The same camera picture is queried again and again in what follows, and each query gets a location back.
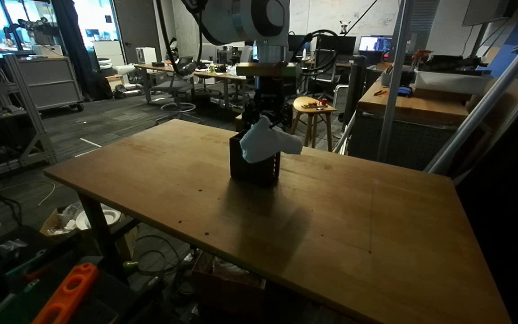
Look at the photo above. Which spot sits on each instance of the vertical metal pole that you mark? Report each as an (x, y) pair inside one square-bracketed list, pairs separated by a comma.
[(400, 49)]

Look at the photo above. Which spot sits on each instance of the computer monitor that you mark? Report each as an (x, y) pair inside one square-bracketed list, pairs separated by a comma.
[(375, 43)]

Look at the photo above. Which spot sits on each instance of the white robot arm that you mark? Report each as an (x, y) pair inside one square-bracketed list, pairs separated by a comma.
[(266, 23)]

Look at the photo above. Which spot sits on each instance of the light grey towel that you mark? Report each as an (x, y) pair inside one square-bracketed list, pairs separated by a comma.
[(266, 139)]

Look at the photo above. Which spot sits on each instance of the diagonal metal pole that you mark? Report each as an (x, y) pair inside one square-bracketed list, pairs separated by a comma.
[(442, 160)]

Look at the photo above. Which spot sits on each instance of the wooden workbench with drawers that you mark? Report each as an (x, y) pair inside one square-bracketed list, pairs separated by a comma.
[(422, 126)]

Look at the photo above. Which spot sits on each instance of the grey metal shelf rack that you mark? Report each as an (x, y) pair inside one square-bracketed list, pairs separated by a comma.
[(23, 135)]

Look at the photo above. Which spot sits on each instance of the black perforated box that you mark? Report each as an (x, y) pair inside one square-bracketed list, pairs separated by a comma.
[(264, 173)]

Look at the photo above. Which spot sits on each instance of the round wooden stool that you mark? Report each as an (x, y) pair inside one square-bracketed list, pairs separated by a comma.
[(311, 112)]

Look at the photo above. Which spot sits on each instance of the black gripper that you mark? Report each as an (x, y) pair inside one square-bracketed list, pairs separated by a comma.
[(269, 97)]

